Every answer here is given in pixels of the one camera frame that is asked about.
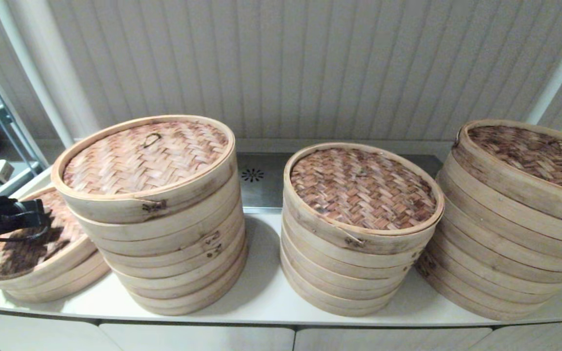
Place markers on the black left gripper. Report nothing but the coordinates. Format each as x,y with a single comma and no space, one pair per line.
12,217

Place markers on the light woven bamboo steamer lid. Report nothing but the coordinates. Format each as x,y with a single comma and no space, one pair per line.
66,239

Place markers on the bamboo steamer basket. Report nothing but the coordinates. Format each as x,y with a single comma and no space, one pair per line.
188,219
505,287
188,253
188,287
188,305
78,272
359,260
505,206
188,270
505,309
505,228
359,273
78,286
188,236
359,311
359,298
505,268
359,285
505,248

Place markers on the tall left steamer stack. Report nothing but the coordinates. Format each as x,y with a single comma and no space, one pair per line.
144,156

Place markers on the dark woven bamboo steamer lid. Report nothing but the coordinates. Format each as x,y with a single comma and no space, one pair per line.
359,190
530,156

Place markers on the beige cabinet door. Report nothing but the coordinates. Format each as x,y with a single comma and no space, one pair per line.
27,334
544,336
388,340
198,339

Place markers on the stainless steel drain panel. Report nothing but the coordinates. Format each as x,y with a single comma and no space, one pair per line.
261,190

